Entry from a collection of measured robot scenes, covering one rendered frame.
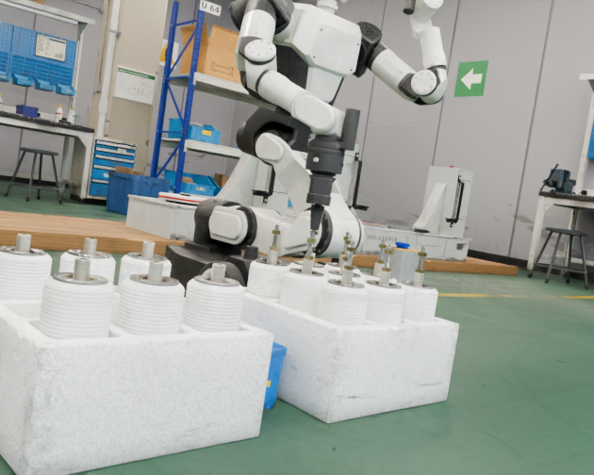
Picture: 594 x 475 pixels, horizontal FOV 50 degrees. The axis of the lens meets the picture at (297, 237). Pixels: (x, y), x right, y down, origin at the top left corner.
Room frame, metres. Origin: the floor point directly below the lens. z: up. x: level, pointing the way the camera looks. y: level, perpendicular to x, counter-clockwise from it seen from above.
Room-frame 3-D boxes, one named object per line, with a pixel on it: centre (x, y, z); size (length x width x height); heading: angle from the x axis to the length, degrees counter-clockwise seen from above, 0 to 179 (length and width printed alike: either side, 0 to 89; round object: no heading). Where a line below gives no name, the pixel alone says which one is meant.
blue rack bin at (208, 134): (6.61, 1.22, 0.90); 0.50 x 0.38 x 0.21; 41
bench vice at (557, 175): (5.55, -2.20, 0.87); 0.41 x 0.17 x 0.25; 130
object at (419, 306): (1.42, -0.28, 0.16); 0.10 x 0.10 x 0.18
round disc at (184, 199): (3.62, 0.67, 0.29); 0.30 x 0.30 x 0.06
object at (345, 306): (1.26, -0.11, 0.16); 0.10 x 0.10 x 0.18
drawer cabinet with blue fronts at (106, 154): (6.75, 2.16, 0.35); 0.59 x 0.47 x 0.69; 40
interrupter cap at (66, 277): (0.88, 0.29, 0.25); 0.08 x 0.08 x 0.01
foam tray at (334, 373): (1.42, -0.12, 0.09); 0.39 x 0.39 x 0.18; 43
